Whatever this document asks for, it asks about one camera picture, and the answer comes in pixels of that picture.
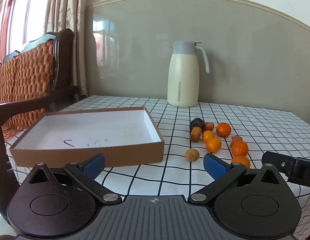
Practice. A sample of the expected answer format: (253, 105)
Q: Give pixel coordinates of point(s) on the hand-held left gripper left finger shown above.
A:
(94, 166)

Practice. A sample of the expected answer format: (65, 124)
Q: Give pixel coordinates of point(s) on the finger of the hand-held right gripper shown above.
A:
(275, 161)

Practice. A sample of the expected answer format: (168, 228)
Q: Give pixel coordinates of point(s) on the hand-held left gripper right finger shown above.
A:
(215, 166)

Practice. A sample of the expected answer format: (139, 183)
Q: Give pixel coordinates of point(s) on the small orange mandarin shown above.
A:
(223, 129)
(241, 161)
(239, 148)
(213, 144)
(208, 136)

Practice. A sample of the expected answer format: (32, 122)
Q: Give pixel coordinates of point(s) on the tan round longan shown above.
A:
(192, 154)

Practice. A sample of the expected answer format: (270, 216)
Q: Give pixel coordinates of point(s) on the brown cardboard box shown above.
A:
(94, 130)

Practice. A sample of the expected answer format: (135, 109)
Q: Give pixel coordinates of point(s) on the dark purple mangosteen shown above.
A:
(196, 123)

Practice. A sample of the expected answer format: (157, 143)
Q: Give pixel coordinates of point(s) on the checkered white tablecloth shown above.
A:
(170, 120)

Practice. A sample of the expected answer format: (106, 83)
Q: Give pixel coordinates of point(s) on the cream thermos jug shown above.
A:
(182, 80)

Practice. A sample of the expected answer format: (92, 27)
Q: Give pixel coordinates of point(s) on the wooden sofa with orange cushions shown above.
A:
(24, 75)

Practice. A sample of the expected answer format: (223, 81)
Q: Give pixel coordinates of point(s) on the beige patterned curtain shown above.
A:
(69, 17)

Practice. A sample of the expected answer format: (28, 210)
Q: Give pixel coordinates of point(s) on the red framed window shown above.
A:
(19, 17)

